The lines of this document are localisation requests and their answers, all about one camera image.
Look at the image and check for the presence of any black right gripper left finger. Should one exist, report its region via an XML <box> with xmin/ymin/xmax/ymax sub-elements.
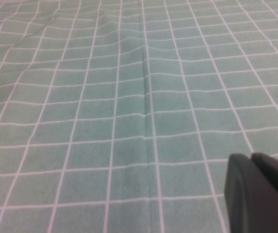
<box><xmin>224</xmin><ymin>153</ymin><xmax>278</xmax><ymax>233</ymax></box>

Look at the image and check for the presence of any green white checked tablecloth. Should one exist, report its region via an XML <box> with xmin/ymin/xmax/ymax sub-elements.
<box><xmin>0</xmin><ymin>0</ymin><xmax>278</xmax><ymax>233</ymax></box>

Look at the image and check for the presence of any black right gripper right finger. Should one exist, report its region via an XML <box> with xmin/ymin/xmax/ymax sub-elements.
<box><xmin>250</xmin><ymin>152</ymin><xmax>278</xmax><ymax>206</ymax></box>

